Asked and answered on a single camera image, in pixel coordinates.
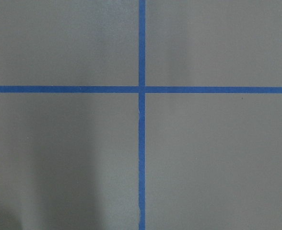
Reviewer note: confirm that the brown table mat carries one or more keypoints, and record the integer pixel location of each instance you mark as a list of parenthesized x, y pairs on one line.
[(70, 161)]

